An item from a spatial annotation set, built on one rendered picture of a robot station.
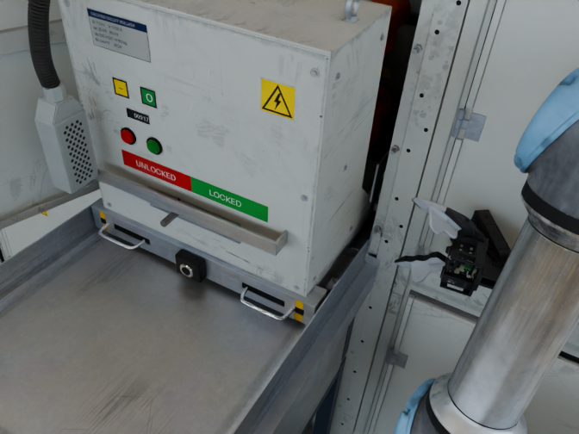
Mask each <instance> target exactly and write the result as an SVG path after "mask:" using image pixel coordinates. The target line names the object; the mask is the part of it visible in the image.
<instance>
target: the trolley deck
mask: <svg viewBox="0 0 579 434"><path fill-rule="evenodd" d="M376 273H377V267H373V266H371V265H368V264H367V263H366V264H365V266H364V267H363V268H362V270H361V271H360V273H359V274H358V277H357V278H356V280H355V281H354V283H353V284H352V285H351V287H350V288H349V290H348V291H347V293H346V295H345V296H344V298H343V299H342V301H341V302H340V304H339V305H338V306H337V308H336V309H335V311H334V312H333V314H332V316H331V317H330V319H329V320H328V322H327V323H326V324H325V326H324V327H323V329H322V330H321V332H320V334H319V335H318V337H317V338H316V340H315V341H314V343H313V344H312V346H311V347H310V349H309V350H308V352H307V354H306V355H305V357H304V358H303V359H302V361H301V362H300V364H299V365H298V367H297V368H296V370H295V372H294V373H293V375H292V376H291V377H290V379H289V380H288V382H287V383H286V385H285V386H284V388H283V390H282V391H281V393H280V394H279V395H278V396H277V398H276V400H275V401H274V403H273V405H272V406H271V408H270V410H269V411H268V413H266V415H265V417H264V418H263V420H262V421H261V423H260V424H259V426H258V428H257V429H256V431H255V432H254V433H253V434H283V433H284V431H285V429H286V428H287V426H288V424H289V423H290V421H291V420H292V418H293V417H294V415H295V413H296V411H297V410H298V408H299V406H300V405H301V403H302V402H303V400H304V398H305V397H306V395H307V394H308V391H309V390H310V388H311V387H312V386H313V384H314V382H315V380H316V379H317V377H318V375H319V374H320V372H321V371H322V369H323V368H324V366H325V364H326V363H327V360H328V359H329V357H330V356H331V355H332V353H333V351H334V349H335V348H336V346H337V344H338V343H339V341H340V340H341V338H342V337H343V335H344V333H345V332H346V329H347V328H348V326H349V325H350V324H351V322H352V320H353V318H354V317H355V315H356V313H357V312H358V310H359V308H360V307H361V306H362V304H363V302H364V300H365V298H366V297H367V295H368V294H369V292H370V291H371V289H372V287H373V285H374V281H375V277H376ZM301 323H302V322H300V321H298V320H295V319H292V318H290V317H288V318H287V319H285V320H281V321H280V320H276V319H273V318H271V317H269V316H267V315H265V314H262V313H260V312H258V311H256V310H254V309H252V308H250V307H248V306H246V305H244V304H242V303H241V302H240V294H239V293H237V292H235V291H233V290H232V289H229V288H226V287H224V286H222V285H220V284H219V283H216V282H213V281H211V280H209V279H208V278H205V279H204V280H203V281H202V282H197V281H195V280H193V279H191V278H189V277H187V276H184V275H182V274H180V273H178V272H177V266H176V264H175V263H173V262H171V261H169V260H167V259H164V258H162V257H160V256H158V255H156V254H154V253H152V252H150V251H147V250H145V249H143V248H141V247H138V248H136V249H134V250H128V249H126V248H123V247H121V246H119V245H116V244H114V243H112V242H110V241H108V240H107V239H104V238H102V239H100V240H99V241H98V242H96V243H95V244H94V245H93V246H91V247H90V248H89V249H87V250H86V251H84V252H83V253H82V254H80V255H79V256H77V257H76V258H74V259H73V260H72V261H71V262H70V263H68V264H67V265H65V266H64V267H63V268H61V269H60V270H58V271H57V272H55V273H54V274H53V275H51V276H50V277H48V278H47V279H46V280H45V281H44V282H42V283H41V284H39V285H38V286H37V287H35V288H34V289H32V290H31V291H29V292H28V293H27V294H25V295H24V296H23V297H22V298H21V299H19V300H18V301H16V302H15V303H13V304H12V305H11V306H9V307H8V308H6V309H5V310H3V311H2V312H1V313H0V434H222V433H223V432H224V431H225V430H226V429H227V427H228V426H229V424H230V423H231V421H232V420H233V418H234V417H235V415H236V414H237V412H238V411H239V410H240V408H241V407H242V406H243V405H244V403H245V402H246V400H247V399H248V397H249V396H250V394H251V393H252V391H253V390H254V388H255V387H256V386H257V385H258V383H259V382H260V381H261V379H262V378H263V376H264V375H265V373H266V372H267V370H268V369H269V368H270V366H271V365H272V364H273V363H274V361H275V360H276V358H277V357H278V355H279V354H280V352H281V351H282V350H283V348H284V346H285V345H286V344H287V343H288V342H289V340H290V339H291V337H292V336H293V334H294V333H295V332H296V330H297V328H298V327H299V326H300V324H301Z"/></svg>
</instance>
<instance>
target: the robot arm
mask: <svg viewBox="0 0 579 434"><path fill-rule="evenodd" d="M515 152H516V154H515V155H514V164H515V166H516V167H517V168H519V169H520V172H522V173H528V177H527V180H526V182H525V184H524V186H523V188H522V190H521V193H520V198H521V200H522V201H523V203H524V205H525V207H526V210H527V212H528V216H527V218H526V221H525V223H524V225H523V227H522V228H521V230H520V234H519V236H518V238H517V239H516V241H515V243H514V246H513V248H512V250H511V249H510V248H509V246H508V244H507V241H506V240H505V239H504V237H503V235H502V233H501V231H500V229H499V227H498V226H497V225H496V223H495V220H494V218H493V217H492V215H491V213H490V212H489V210H488V209H487V210H475V212H474V214H473V216H472V219H471V220H470V219H469V218H468V217H466V216H465V215H463V214H460V213H459V212H457V211H455V210H453V209H451V208H446V207H444V206H442V205H440V204H438V203H436V202H433V201H428V200H425V199H421V198H418V197H414V198H413V199H412V201H413V202H414V203H415V204H416V205H417V206H418V207H419V208H421V209H423V210H425V211H426V212H427V213H428V214H429V225H430V227H431V229H432V230H433V232H434V233H436V234H438V235H439V234H441V233H446V234H447V235H448V236H449V237H450V240H451V242H452V245H451V246H447V247H446V249H445V253H446V254H448V256H447V257H446V256H445V255H443V254H442V253H440V252H438V251H436V252H431V253H430V254H428V255H425V256H423V255H416V256H404V257H401V258H399V259H396V260H395V264H397V265H400V266H402V267H405V268H409V269H411V273H412V281H413V282H423V281H424V280H425V279H426V278H427V277H428V276H429V275H430V274H432V273H436V272H440V271H441V274H440V278H441V280H440V281H441V283H440V285H439V286H440V287H441V288H446V289H449V290H451V291H454V292H457V293H460V294H462V295H467V296H469V297H471V296H472V293H473V291H476V290H477V288H478V286H483V287H485V288H490V289H492V291H491V294H490V296H489V298H488V300H487V302H486V304H485V306H484V308H483V310H482V313H481V315H480V317H479V319H478V321H477V322H476V325H475V327H474V329H473V332H472V333H471V335H470V338H469V340H468V342H467V344H466V345H465V347H464V351H463V353H462V355H461V357H460V358H459V360H458V363H457V365H456V367H455V369H454V371H453V372H451V373H447V374H444V375H441V376H440V377H438V378H437V379H434V378H432V379H428V380H426V381H424V382H423V383H422V384H421V385H420V386H419V387H418V388H417V389H416V390H415V391H414V393H413V394H412V396H411V397H410V399H409V400H408V402H407V404H406V407H405V409H404V411H403V412H402V413H401V415H400V417H399V419H398V421H397V423H396V426H395V431H394V434H526V433H527V426H526V419H525V417H524V415H523V413H524V411H525V410H526V408H527V407H528V405H529V403H530V402H531V400H532V398H533V396H534V395H535V394H536V392H537V391H538V389H539V387H540V385H541V383H542V382H543V380H544V378H545V377H546V375H547V374H548V372H549V370H550V369H551V366H552V365H553V363H554V362H555V361H556V359H557V357H558V355H559V353H560V352H561V350H562V348H563V347H564V345H565V344H566V342H567V340H568V339H569V337H570V335H571V333H572V332H573V331H574V329H575V328H576V325H577V324H578V322H579V67H577V68H576V69H575V70H574V71H572V72H571V73H570V74H569V75H568V76H567V77H565V78H564V79H563V80H562V81H561V82H560V84H559V85H558V86H557V87H556V88H555V89H554V90H553V91H552V93H550V95H548V97H547V98H546V99H545V101H544V102H543V103H542V105H541V106H540V108H539V109H538V111H537V112H536V114H535V115H534V117H533V118H532V119H531V121H530V123H529V124H528V126H527V128H526V130H525V132H524V133H523V135H522V136H521V138H520V142H519V144H518V145H517V148H516V151H515ZM447 283H448V284H451V285H453V286H456V287H459V288H463V291H460V290H457V289H454V288H450V287H447Z"/></svg>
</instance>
